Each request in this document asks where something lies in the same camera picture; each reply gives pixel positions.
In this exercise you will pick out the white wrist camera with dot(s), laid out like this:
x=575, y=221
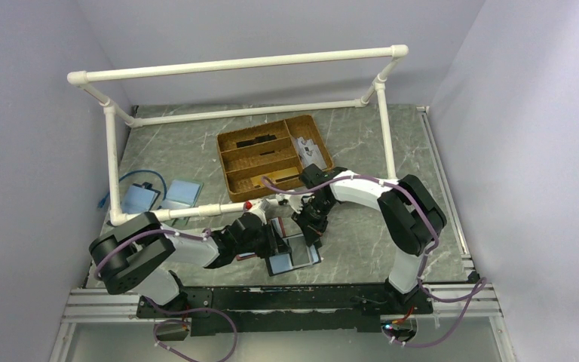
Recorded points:
x=258, y=208
x=293, y=201

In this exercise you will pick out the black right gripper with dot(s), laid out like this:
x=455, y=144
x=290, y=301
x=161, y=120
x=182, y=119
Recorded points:
x=311, y=231

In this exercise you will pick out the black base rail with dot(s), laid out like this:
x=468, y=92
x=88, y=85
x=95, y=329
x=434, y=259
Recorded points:
x=360, y=307

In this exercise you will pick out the brown woven divided tray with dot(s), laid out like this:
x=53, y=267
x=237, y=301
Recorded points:
x=239, y=165

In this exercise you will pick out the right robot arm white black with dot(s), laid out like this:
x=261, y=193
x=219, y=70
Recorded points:
x=412, y=216

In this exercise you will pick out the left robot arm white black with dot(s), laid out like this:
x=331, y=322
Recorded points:
x=130, y=256

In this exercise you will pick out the white PVC pipe frame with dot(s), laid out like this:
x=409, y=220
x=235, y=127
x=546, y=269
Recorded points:
x=85, y=80

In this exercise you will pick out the gold card in tray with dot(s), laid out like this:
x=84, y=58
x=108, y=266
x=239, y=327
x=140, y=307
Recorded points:
x=275, y=177

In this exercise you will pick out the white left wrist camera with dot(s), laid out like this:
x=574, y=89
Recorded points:
x=258, y=208

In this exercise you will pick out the grey cards in tray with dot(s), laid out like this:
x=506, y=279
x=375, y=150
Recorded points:
x=309, y=152

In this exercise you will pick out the black card in tray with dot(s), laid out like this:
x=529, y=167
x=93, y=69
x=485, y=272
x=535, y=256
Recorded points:
x=255, y=140

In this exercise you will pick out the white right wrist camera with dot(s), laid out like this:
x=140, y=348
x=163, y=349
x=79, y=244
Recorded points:
x=293, y=201

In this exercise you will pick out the blue card left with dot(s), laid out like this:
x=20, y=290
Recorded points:
x=139, y=198

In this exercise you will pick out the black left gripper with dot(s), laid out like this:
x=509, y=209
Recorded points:
x=261, y=253

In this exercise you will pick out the red framed card holder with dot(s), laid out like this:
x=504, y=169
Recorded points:
x=244, y=256

